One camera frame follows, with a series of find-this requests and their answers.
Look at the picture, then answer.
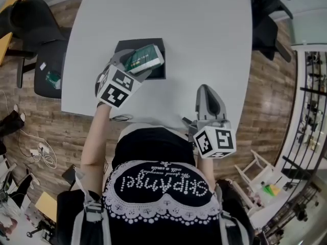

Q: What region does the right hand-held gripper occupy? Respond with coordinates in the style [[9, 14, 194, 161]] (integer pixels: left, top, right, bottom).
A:
[[188, 84, 237, 160]]

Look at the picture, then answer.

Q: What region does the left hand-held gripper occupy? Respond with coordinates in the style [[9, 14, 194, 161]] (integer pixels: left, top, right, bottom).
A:
[[95, 48, 154, 110]]

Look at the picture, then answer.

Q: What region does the green and white box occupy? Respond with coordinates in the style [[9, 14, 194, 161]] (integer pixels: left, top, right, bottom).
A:
[[124, 44, 165, 75]]

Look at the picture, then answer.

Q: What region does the small dark grey box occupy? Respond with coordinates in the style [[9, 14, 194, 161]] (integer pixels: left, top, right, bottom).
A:
[[111, 37, 167, 81]]

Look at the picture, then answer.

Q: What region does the person's right forearm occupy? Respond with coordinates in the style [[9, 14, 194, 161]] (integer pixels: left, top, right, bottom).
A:
[[196, 156, 215, 189]]

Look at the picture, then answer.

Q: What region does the person's left forearm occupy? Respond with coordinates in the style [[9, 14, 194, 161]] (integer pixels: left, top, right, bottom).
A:
[[80, 102, 121, 167]]

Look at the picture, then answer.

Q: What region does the white table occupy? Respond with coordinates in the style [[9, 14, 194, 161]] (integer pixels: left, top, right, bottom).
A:
[[60, 0, 254, 132]]

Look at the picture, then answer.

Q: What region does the person's black printed shirt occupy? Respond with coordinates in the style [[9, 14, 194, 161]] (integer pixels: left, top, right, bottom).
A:
[[56, 126, 256, 245]]

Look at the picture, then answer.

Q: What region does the white stool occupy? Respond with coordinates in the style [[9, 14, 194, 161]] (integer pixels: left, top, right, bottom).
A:
[[234, 149, 277, 214]]

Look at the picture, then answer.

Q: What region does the green plastic packet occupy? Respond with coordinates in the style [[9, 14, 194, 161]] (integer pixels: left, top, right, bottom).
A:
[[45, 70, 62, 89]]

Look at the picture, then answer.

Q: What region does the black office chair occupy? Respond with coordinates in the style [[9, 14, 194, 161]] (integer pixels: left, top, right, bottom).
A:
[[251, 0, 294, 64], [0, 0, 73, 100]]

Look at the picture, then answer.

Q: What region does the green and yellow item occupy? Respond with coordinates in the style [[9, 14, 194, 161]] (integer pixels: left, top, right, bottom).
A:
[[264, 183, 282, 197]]

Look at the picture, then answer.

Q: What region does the thin black cable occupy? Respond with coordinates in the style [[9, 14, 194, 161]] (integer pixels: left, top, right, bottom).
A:
[[109, 114, 134, 123]]

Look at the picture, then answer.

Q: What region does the white power strip with cables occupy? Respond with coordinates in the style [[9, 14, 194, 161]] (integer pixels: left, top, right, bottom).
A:
[[17, 128, 59, 170]]

